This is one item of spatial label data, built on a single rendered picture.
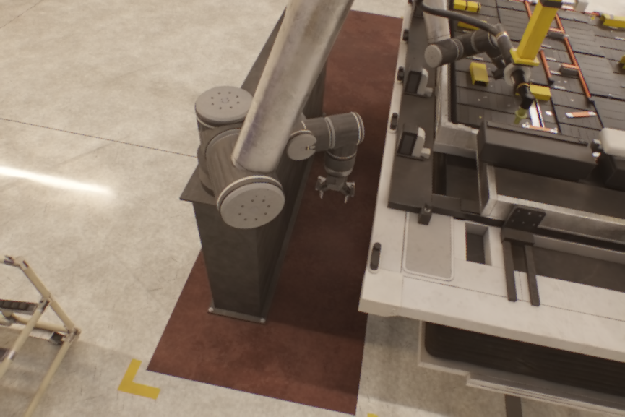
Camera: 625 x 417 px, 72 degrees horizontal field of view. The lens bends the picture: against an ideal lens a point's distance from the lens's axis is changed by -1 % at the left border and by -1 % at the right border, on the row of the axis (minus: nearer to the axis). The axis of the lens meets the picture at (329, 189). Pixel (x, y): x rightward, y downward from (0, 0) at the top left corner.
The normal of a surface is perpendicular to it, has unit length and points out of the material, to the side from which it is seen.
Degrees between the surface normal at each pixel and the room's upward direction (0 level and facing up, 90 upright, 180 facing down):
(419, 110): 0
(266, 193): 85
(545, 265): 0
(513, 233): 0
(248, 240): 90
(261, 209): 90
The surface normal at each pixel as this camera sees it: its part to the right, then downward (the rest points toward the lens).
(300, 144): 0.35, 0.71
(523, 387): 0.09, -0.68
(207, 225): -0.17, 0.71
